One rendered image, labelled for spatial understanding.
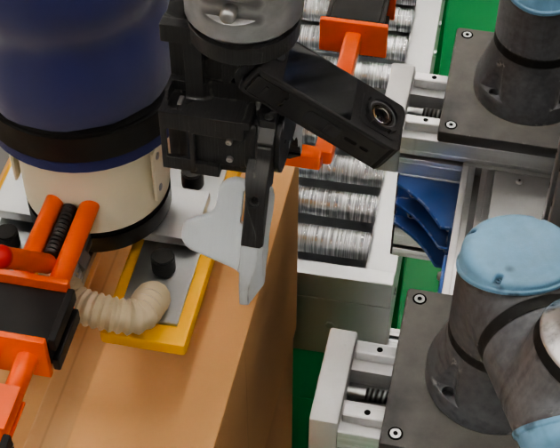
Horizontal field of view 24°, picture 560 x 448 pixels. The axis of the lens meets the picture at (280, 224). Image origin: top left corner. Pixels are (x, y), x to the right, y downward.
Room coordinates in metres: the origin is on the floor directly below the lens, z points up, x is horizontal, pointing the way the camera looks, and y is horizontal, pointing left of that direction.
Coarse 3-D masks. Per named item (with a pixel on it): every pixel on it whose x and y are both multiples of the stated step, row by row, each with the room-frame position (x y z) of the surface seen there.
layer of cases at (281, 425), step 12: (288, 360) 1.25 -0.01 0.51; (288, 372) 1.25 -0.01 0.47; (288, 384) 1.25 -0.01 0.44; (288, 396) 1.25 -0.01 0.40; (276, 408) 1.15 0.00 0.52; (288, 408) 1.26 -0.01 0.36; (276, 420) 1.15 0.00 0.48; (288, 420) 1.26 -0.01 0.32; (276, 432) 1.15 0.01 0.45; (288, 432) 1.26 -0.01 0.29; (276, 444) 1.15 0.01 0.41; (288, 444) 1.26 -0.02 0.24
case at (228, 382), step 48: (288, 192) 1.22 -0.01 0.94; (288, 240) 1.22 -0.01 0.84; (96, 288) 1.05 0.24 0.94; (288, 288) 1.23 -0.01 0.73; (96, 336) 0.97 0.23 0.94; (192, 336) 0.97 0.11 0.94; (240, 336) 0.97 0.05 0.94; (288, 336) 1.23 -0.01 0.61; (48, 384) 0.90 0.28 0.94; (96, 384) 0.90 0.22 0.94; (144, 384) 0.90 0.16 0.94; (192, 384) 0.90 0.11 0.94; (240, 384) 0.94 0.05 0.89; (48, 432) 0.83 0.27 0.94; (96, 432) 0.83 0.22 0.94; (144, 432) 0.83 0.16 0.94; (192, 432) 0.83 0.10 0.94; (240, 432) 0.93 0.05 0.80
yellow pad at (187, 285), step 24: (216, 192) 1.09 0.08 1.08; (144, 240) 1.02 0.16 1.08; (144, 264) 0.98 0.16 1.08; (168, 264) 0.96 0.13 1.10; (192, 264) 0.98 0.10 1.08; (120, 288) 0.95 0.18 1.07; (168, 288) 0.94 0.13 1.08; (192, 288) 0.95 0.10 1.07; (168, 312) 0.91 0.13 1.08; (192, 312) 0.91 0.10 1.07; (120, 336) 0.88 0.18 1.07; (144, 336) 0.88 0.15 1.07; (168, 336) 0.88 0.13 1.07
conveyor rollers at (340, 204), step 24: (312, 0) 2.14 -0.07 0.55; (408, 0) 2.17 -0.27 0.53; (408, 24) 2.08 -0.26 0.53; (312, 48) 2.03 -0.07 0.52; (360, 72) 1.92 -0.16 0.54; (384, 72) 1.92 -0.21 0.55; (336, 168) 1.66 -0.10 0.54; (360, 168) 1.66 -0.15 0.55; (312, 192) 1.59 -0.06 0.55; (336, 192) 1.59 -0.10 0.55; (336, 216) 1.56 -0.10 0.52; (360, 216) 1.55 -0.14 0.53; (312, 240) 1.49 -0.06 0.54; (336, 240) 1.48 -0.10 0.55; (360, 240) 1.48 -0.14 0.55
